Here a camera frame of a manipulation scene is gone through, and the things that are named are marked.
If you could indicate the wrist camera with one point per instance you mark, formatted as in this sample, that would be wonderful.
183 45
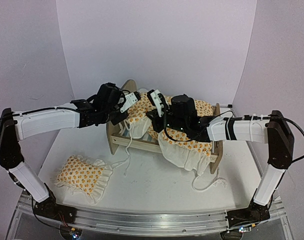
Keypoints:
158 100
128 100

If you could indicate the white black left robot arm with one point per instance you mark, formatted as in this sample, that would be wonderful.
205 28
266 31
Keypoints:
109 104

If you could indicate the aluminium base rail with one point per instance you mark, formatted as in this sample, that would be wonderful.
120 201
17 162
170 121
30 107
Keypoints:
26 223

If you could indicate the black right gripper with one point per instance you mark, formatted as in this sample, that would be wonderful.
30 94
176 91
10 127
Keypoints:
153 115

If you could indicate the wooden striped pet bed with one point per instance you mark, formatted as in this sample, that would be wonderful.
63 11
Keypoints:
167 140

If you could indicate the duck print small pillow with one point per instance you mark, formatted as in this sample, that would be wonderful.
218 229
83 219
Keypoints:
80 176

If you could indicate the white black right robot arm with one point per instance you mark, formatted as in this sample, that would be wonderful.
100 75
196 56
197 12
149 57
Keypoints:
184 137

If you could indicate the duck print mattress cushion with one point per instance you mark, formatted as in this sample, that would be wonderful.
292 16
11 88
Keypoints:
177 135

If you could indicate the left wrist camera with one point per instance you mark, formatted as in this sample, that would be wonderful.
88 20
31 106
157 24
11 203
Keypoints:
128 100

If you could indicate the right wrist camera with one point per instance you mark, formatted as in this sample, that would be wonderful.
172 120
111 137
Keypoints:
158 100

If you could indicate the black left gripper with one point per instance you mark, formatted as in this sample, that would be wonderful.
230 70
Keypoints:
120 119

